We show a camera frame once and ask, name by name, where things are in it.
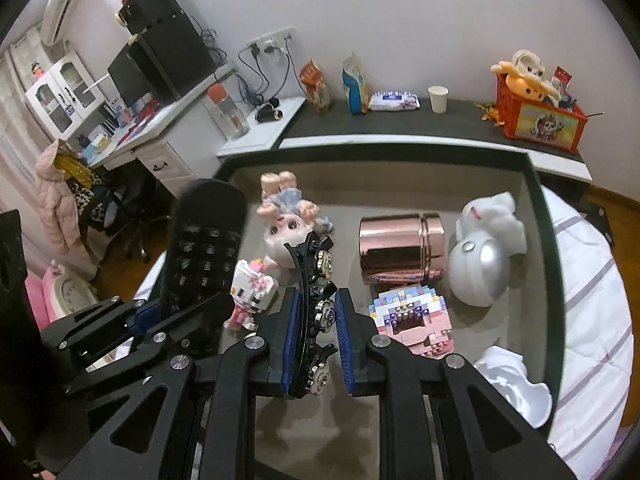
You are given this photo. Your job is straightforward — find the white desk with drawers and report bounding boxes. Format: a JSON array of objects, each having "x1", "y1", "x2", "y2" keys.
[{"x1": 90, "y1": 74, "x2": 226, "y2": 196}]

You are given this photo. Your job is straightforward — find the white glass-door cabinet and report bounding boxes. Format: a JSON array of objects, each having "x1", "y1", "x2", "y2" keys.
[{"x1": 26, "y1": 52, "x2": 106, "y2": 141}]

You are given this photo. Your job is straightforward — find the white air conditioner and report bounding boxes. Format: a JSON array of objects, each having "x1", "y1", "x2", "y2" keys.
[{"x1": 40, "y1": 0, "x2": 79, "y2": 47}]

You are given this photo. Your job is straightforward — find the black speaker box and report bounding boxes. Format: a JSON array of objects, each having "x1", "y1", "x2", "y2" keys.
[{"x1": 117, "y1": 0, "x2": 181, "y2": 35}]

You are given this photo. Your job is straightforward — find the wet wipes pack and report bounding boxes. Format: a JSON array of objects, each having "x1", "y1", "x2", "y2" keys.
[{"x1": 369, "y1": 91, "x2": 421, "y2": 112}]

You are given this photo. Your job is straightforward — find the white cylindrical holder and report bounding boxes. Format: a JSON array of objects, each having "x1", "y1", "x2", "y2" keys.
[{"x1": 474, "y1": 346, "x2": 553, "y2": 429}]

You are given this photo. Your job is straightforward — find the orange snack bag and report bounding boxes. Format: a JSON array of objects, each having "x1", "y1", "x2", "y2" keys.
[{"x1": 299, "y1": 60, "x2": 332, "y2": 114}]

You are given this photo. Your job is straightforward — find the black computer monitor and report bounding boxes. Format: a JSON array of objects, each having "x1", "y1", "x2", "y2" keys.
[{"x1": 107, "y1": 44, "x2": 151, "y2": 107}]

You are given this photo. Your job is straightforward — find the pink jacket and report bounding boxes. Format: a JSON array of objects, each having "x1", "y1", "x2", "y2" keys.
[{"x1": 35, "y1": 140, "x2": 84, "y2": 255}]

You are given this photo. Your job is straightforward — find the clear bottle red cap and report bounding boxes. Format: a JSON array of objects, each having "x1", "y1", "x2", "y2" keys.
[{"x1": 206, "y1": 82, "x2": 250, "y2": 140}]

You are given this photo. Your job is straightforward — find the black remote control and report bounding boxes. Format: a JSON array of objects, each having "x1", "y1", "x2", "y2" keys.
[{"x1": 158, "y1": 178, "x2": 249, "y2": 340}]

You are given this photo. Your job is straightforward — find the black jeweled hair clip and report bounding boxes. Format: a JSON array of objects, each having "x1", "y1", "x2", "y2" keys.
[{"x1": 285, "y1": 231, "x2": 337, "y2": 399}]

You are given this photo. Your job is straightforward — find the rose gold metallic canister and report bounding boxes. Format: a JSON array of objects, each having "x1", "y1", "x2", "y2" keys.
[{"x1": 358, "y1": 214, "x2": 446, "y2": 284}]

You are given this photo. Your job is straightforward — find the white paper cup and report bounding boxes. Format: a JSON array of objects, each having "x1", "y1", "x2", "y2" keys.
[{"x1": 427, "y1": 84, "x2": 449, "y2": 114}]

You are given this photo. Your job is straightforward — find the pink pig doll figurine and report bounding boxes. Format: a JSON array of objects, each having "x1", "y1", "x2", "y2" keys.
[{"x1": 256, "y1": 171, "x2": 334, "y2": 283}]

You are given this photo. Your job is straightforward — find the blue white snack bag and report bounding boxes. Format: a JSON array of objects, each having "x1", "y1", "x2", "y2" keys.
[{"x1": 342, "y1": 54, "x2": 370, "y2": 115}]

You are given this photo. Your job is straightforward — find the orange toy storage crate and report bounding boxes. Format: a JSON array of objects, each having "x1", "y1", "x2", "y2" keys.
[{"x1": 495, "y1": 75, "x2": 588, "y2": 154}]

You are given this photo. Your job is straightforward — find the white striped quilted tablecloth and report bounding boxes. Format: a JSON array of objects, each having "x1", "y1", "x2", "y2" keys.
[{"x1": 542, "y1": 188, "x2": 634, "y2": 479}]

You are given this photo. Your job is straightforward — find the black square floor stand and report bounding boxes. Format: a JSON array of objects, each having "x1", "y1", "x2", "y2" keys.
[{"x1": 586, "y1": 202, "x2": 615, "y2": 247}]

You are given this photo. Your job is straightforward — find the white astronaut figurine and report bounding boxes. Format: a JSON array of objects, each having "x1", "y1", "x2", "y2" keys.
[{"x1": 447, "y1": 192, "x2": 527, "y2": 308}]

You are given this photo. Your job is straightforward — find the white wall power strip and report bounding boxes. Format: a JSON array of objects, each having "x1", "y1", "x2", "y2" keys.
[{"x1": 246, "y1": 26, "x2": 295, "y2": 61}]

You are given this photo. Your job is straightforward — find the hello kitty block figure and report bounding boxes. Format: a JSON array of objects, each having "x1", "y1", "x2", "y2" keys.
[{"x1": 224, "y1": 259, "x2": 279, "y2": 332}]

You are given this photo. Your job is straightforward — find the yellow plush toy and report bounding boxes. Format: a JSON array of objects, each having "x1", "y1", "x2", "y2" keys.
[{"x1": 490, "y1": 61, "x2": 561, "y2": 102}]

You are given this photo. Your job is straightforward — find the pink block-built toy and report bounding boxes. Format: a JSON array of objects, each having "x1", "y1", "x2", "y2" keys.
[{"x1": 369, "y1": 285, "x2": 454, "y2": 359}]

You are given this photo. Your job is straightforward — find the pink box with black rim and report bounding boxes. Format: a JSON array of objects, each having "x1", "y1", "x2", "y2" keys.
[{"x1": 226, "y1": 162, "x2": 572, "y2": 479}]

